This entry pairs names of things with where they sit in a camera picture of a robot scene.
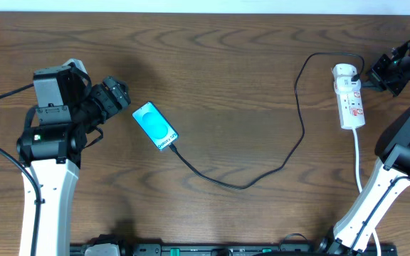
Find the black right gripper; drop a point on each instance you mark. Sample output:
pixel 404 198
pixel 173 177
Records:
pixel 377 73

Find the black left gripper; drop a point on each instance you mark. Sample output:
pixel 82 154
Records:
pixel 112 94

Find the turquoise screen smartphone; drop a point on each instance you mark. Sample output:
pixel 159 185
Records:
pixel 155 125

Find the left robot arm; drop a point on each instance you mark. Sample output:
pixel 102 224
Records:
pixel 54 135

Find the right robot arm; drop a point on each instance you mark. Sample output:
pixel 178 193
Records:
pixel 391 174

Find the white USB charger plug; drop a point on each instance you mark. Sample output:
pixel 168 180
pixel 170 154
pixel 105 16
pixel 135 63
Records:
pixel 343 75

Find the white power strip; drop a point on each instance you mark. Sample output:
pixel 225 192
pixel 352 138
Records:
pixel 349 101

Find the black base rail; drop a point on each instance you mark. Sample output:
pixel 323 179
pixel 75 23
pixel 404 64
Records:
pixel 113 245

